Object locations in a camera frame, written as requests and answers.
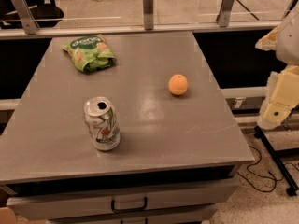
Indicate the metal railing bracket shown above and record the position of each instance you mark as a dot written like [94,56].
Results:
[224,15]
[148,18]
[29,24]

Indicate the left metal railing bracket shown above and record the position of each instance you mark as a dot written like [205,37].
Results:
[29,24]

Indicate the white soda can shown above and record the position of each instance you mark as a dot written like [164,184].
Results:
[101,119]

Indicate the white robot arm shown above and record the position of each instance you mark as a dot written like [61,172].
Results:
[287,44]

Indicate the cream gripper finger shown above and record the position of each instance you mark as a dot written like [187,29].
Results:
[281,98]
[268,41]

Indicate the right metal railing bracket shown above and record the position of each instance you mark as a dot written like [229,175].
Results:
[224,15]

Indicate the grey drawer with black handle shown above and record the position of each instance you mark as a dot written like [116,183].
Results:
[114,201]

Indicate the middle metal railing bracket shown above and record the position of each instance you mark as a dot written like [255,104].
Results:
[148,18]

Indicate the orange fruit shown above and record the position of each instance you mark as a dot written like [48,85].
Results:
[178,84]

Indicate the black stand leg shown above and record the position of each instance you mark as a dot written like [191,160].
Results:
[293,188]

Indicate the black office chair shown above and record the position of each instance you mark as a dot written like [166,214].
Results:
[45,12]

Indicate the green rice chip bag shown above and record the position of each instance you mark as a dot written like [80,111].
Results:
[90,53]

